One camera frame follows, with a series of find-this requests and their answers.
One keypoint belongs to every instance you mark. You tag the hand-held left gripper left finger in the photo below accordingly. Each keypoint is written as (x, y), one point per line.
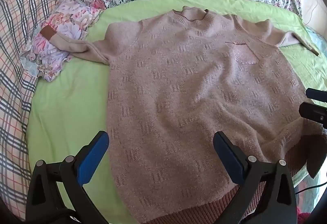
(92, 160)

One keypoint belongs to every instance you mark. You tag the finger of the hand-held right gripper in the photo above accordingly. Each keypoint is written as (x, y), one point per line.
(315, 112)
(318, 95)

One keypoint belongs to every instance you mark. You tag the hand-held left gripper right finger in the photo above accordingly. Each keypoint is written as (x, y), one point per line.
(230, 160)

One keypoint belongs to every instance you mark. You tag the beige knitted sweater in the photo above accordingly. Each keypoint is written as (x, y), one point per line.
(184, 80)

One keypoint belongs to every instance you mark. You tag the light green bed sheet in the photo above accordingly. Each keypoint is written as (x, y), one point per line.
(69, 111)

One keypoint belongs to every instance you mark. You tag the light blue patterned sheet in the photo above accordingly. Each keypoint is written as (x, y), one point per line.
(318, 40)

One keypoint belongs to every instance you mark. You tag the red knitted cloth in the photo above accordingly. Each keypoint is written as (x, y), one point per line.
(303, 218)

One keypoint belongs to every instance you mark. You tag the plaid blanket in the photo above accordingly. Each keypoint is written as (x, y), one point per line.
(18, 60)

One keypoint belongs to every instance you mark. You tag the pastel floral ruffled garment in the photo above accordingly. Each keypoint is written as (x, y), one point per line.
(66, 24)

